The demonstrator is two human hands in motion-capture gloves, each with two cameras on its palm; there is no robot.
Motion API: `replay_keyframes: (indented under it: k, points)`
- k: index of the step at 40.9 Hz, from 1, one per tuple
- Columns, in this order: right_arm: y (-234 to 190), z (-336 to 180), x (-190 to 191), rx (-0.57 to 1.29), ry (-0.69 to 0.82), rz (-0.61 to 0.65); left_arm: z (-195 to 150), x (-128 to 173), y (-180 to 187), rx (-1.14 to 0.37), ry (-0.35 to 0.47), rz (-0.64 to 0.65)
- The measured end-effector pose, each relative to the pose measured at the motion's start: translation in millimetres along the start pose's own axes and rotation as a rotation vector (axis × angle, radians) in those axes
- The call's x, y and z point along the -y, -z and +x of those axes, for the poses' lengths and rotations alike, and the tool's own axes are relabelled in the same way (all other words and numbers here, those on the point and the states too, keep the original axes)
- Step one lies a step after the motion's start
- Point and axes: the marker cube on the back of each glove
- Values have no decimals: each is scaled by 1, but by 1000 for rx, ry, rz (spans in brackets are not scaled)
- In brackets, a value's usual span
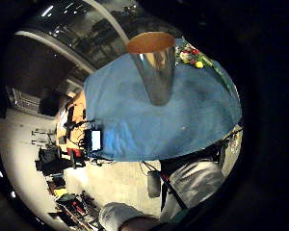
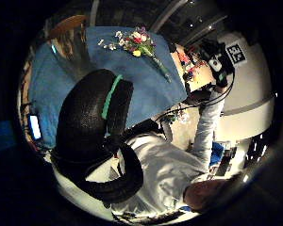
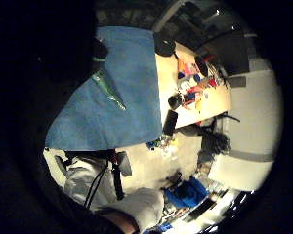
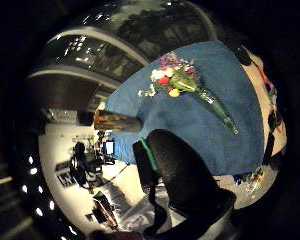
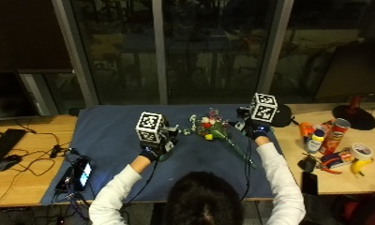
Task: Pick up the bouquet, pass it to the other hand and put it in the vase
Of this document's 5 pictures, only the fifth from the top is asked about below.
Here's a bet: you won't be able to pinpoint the person's right hand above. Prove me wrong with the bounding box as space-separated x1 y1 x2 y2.
235 107 272 141

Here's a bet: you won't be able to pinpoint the person's left hand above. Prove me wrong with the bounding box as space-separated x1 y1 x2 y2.
139 117 181 163

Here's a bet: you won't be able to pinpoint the white marker cube left glove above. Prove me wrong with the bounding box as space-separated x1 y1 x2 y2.
135 111 167 143

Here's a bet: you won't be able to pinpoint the white marker cube glove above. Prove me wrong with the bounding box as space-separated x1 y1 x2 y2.
248 92 280 124
135 111 167 143

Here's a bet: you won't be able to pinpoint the white marker cube right glove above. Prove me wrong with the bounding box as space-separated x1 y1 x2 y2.
248 92 280 124

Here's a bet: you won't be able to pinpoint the artificial flower bouquet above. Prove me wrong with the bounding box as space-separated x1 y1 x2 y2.
181 107 257 169

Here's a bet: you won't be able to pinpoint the black round pouch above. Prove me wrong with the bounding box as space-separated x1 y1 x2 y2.
271 104 296 128

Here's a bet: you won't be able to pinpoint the blue table cloth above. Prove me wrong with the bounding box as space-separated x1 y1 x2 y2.
40 104 297 206

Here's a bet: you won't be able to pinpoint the orange bottle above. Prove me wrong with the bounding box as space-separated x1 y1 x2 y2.
299 121 316 143

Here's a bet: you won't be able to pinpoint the white bottle with blue cap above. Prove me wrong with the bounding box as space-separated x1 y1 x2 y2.
304 128 325 155

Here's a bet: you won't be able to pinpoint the small black gadget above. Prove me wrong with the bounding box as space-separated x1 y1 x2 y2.
297 155 319 173

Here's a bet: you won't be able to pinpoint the red chips can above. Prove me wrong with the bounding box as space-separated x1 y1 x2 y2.
320 117 352 156

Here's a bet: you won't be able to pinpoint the smartphone with lit screen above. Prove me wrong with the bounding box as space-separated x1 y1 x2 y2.
71 157 93 192

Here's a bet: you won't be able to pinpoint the black smartphone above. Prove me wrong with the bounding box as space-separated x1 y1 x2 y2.
301 171 320 197

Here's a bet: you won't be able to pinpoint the black power bank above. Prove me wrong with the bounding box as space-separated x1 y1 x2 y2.
53 166 76 192

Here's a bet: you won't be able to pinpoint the black monitor with red stand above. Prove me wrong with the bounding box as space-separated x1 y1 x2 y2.
313 41 375 131

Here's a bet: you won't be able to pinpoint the white tape roll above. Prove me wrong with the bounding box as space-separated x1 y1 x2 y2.
348 142 375 161

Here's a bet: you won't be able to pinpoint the yellow banana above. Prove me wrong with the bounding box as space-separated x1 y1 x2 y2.
349 157 375 178

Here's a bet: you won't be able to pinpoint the black computer mouse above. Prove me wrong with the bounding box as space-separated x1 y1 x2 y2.
0 154 24 173

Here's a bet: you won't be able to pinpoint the black keyboard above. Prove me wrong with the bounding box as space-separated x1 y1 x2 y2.
0 127 29 176

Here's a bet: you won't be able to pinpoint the red chair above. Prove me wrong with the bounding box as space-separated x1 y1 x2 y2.
340 187 375 225

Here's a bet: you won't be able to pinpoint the black right glove cable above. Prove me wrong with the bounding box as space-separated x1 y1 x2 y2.
240 133 256 202

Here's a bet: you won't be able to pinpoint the black glove cable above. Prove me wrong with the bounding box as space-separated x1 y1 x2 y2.
240 133 256 202
124 158 160 205

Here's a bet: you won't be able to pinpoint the black left glove cable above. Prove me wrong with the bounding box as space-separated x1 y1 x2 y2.
124 158 160 205

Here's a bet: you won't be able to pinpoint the orange-handled pliers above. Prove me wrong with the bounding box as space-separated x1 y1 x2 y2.
317 166 344 175

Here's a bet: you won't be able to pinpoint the grey window frame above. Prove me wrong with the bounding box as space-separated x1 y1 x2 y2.
49 0 296 107

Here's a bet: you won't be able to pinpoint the black tangled desk cables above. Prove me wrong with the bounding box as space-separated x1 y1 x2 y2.
0 117 73 207

